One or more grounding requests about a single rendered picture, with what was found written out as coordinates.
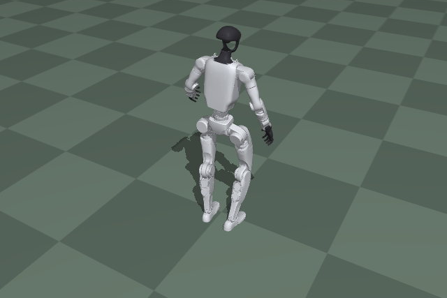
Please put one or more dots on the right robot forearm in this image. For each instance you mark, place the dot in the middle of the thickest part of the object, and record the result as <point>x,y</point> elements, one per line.
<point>263,117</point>

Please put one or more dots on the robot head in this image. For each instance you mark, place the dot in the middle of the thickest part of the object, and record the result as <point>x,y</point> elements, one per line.
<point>227,34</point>

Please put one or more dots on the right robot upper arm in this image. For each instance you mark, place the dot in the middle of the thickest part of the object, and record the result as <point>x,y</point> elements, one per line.
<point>247,76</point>

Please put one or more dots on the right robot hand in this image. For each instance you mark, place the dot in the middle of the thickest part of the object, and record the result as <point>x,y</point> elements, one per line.
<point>269,134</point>

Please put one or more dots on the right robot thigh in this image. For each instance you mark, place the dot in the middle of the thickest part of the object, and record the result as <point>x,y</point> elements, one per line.
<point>240,136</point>

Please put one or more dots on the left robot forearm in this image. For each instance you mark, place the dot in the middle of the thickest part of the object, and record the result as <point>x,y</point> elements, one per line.
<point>189,93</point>

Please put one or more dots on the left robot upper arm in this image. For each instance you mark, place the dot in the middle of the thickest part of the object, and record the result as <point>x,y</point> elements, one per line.
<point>196,73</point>

